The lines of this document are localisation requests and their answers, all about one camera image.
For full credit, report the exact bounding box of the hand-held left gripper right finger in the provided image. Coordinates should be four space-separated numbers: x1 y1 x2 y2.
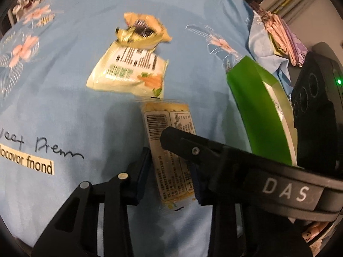
191 165 308 257

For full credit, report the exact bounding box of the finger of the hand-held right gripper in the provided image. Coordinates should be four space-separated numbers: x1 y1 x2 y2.
160 126 258 204

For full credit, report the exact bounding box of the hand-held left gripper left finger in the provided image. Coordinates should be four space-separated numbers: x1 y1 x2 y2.
31 147 151 257

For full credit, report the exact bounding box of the yellow snack packet white label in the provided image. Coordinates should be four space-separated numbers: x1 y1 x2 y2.
141 100 199 212

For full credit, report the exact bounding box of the green cardboard box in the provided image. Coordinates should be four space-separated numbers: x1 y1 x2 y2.
226 56 298 168

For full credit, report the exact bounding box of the blue floral pillow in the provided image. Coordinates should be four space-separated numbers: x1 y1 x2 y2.
248 11 292 97

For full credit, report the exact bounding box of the blue floral bedsheet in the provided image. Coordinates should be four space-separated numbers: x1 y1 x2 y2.
0 0 295 257

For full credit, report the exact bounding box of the pink folded cloth pile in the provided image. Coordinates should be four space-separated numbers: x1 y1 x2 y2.
257 9 308 67

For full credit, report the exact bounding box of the pink printed clothing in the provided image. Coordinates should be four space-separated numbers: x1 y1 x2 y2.
301 220 335 249

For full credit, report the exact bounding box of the pale green-white snack packet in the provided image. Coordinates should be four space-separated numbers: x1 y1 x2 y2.
86 44 169 98

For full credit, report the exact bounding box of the crumpled yellow dark-print packet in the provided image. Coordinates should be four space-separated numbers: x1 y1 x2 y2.
115 12 172 50

